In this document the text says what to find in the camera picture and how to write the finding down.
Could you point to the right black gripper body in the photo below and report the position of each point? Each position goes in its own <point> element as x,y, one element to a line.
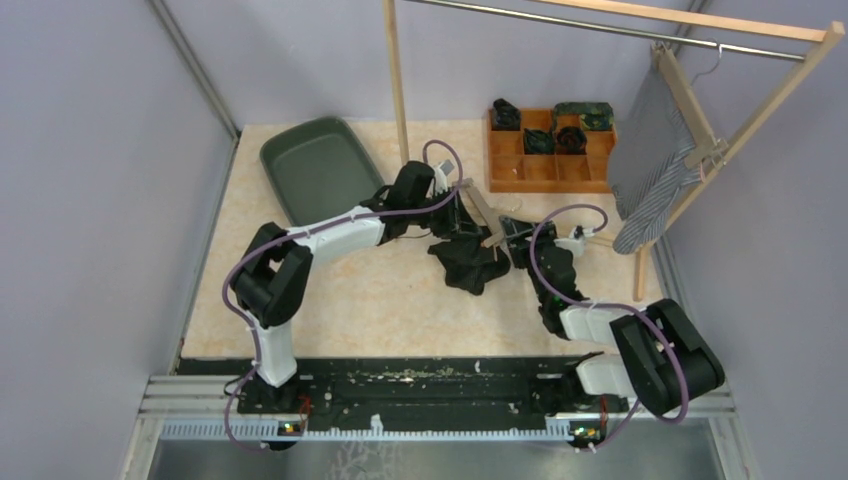
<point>545,235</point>

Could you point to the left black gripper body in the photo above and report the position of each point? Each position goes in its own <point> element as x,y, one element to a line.
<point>445,220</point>

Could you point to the wooden clip hanger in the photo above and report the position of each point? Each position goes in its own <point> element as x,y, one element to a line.
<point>489,213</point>
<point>707,143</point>

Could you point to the black underwear orange trim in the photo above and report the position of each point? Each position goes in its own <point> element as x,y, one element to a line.
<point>468,265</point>

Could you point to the grey striped underwear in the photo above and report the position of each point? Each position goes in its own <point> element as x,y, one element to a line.
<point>646,169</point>

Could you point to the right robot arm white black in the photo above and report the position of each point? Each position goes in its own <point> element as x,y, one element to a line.
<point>660,359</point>

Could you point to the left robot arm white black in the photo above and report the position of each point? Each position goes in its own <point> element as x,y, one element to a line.
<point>266,287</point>

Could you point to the wooden compartment tray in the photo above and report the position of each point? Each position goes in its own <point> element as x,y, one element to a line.
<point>512,168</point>

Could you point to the rolled dark sock middle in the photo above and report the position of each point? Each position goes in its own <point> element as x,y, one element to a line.
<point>538,142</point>

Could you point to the rolled black red sock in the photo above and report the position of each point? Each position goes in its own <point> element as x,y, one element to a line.
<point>570,140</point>

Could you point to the rolled black sock top-left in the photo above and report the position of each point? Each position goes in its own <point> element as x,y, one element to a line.
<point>505,116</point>

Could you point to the folded green camouflage cloth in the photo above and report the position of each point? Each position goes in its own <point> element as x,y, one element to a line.
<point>593,116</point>

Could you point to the green plastic basin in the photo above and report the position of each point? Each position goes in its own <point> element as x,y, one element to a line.
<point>318,170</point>

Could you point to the metal hanging rod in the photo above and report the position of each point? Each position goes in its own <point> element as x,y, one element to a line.
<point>616,30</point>

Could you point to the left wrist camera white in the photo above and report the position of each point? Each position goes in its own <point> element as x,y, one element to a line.
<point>442,171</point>

